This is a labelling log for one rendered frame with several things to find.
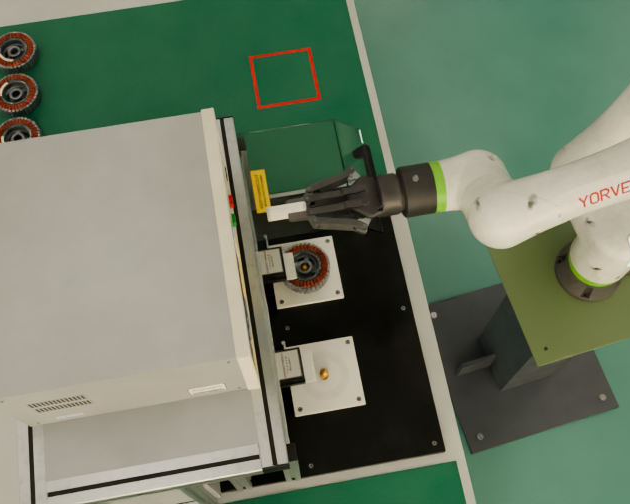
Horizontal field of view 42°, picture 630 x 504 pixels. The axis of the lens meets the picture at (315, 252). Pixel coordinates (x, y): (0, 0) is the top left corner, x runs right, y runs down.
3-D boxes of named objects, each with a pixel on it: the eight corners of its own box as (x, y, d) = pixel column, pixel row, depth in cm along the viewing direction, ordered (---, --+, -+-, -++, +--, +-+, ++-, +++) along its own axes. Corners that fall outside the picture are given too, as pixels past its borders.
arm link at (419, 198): (428, 150, 142) (440, 196, 139) (420, 181, 153) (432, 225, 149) (394, 155, 142) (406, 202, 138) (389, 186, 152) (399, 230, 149)
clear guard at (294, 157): (359, 130, 170) (360, 114, 165) (383, 233, 161) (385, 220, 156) (205, 154, 168) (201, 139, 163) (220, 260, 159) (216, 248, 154)
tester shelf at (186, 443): (234, 127, 163) (232, 115, 159) (290, 468, 138) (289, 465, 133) (14, 162, 161) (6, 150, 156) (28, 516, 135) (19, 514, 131)
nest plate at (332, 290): (331, 237, 187) (331, 235, 186) (343, 298, 181) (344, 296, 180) (267, 248, 186) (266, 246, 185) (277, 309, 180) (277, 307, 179)
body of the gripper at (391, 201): (402, 223, 147) (351, 231, 146) (392, 182, 150) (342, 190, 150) (406, 204, 140) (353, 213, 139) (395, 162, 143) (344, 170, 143)
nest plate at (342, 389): (351, 337, 178) (352, 335, 176) (365, 404, 172) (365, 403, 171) (284, 349, 177) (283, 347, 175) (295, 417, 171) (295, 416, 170)
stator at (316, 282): (325, 244, 185) (325, 237, 181) (334, 289, 180) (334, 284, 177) (276, 252, 184) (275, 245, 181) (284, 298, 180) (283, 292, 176)
